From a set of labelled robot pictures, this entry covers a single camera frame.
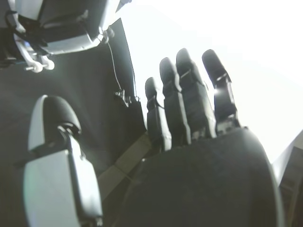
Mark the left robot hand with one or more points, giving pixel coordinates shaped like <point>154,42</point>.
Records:
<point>201,184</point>

